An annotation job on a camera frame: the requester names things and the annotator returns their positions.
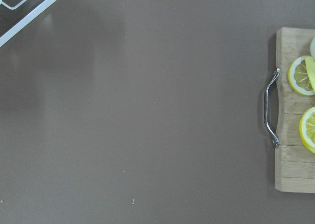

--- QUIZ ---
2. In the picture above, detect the lemon slice near bun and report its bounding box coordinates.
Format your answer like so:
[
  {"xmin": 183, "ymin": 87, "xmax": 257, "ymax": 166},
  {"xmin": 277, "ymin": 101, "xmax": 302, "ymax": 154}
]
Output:
[{"xmin": 288, "ymin": 55, "xmax": 315, "ymax": 96}]

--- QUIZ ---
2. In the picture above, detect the lemon slice stack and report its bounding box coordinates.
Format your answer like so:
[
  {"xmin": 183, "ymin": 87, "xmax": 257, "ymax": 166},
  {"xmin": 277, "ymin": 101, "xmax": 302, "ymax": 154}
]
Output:
[{"xmin": 299, "ymin": 107, "xmax": 315, "ymax": 154}]

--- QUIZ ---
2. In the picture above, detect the yellow plastic knife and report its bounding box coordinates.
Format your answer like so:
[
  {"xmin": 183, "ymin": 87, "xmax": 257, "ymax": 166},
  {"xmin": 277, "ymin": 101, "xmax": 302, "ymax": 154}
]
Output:
[{"xmin": 305, "ymin": 56, "xmax": 315, "ymax": 91}]

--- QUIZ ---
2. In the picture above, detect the white metal frame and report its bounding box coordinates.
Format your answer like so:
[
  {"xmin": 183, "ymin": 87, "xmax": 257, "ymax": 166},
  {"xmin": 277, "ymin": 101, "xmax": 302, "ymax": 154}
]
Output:
[{"xmin": 0, "ymin": 0, "xmax": 57, "ymax": 46}]

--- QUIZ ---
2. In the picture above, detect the wooden cutting board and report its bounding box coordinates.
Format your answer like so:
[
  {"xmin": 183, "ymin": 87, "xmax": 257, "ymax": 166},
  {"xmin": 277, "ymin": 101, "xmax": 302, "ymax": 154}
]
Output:
[{"xmin": 275, "ymin": 27, "xmax": 315, "ymax": 193}]

